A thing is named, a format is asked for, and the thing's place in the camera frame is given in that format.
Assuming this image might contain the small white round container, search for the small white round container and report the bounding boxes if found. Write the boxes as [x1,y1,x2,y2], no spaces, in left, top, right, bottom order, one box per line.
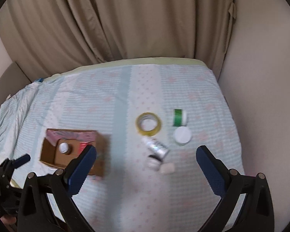
[145,155,162,171]

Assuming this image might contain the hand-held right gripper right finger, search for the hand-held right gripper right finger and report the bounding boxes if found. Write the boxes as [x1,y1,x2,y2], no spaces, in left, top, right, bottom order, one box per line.
[196,145,275,232]

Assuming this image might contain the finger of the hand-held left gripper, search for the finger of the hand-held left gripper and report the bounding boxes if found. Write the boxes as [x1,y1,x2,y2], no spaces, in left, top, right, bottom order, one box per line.
[1,154,31,173]

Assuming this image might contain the silver printed tube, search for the silver printed tube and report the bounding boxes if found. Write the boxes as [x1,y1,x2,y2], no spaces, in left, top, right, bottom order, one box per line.
[142,136,170,162]

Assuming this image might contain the white round lid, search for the white round lid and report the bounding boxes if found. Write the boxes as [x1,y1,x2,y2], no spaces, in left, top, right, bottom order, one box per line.
[173,126,192,146]

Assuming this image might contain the yellow tape roll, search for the yellow tape roll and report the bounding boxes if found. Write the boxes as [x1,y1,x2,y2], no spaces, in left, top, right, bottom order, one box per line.
[136,112,162,136]

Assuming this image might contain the pale green bed sheet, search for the pale green bed sheet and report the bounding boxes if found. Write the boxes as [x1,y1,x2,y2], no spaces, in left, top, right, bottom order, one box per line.
[48,57,207,79]

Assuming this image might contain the white-capped brown bottle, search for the white-capped brown bottle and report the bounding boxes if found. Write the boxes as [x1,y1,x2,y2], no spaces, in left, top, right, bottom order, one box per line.
[58,142,72,154]

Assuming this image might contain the pale pink small block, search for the pale pink small block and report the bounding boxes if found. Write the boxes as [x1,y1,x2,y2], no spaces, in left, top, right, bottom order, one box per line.
[160,163,176,174]

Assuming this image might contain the brown cardboard box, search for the brown cardboard box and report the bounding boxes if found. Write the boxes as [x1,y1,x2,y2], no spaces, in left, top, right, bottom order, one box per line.
[39,128,111,178]

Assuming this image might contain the green jar with white lid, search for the green jar with white lid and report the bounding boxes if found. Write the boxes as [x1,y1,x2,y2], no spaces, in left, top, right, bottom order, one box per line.
[172,109,188,127]

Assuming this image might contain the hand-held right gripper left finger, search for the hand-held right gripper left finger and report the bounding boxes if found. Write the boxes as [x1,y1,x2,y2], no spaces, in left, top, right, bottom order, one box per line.
[17,144,97,232]

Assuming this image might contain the pink flat packet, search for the pink flat packet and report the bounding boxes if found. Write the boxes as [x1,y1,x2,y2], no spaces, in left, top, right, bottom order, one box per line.
[46,129,97,146]

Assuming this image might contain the beige padded headboard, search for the beige padded headboard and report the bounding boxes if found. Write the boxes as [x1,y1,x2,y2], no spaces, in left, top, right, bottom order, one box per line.
[0,61,32,118]

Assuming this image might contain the beige curtain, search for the beige curtain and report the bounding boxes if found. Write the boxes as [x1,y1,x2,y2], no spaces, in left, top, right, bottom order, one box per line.
[4,0,238,76]

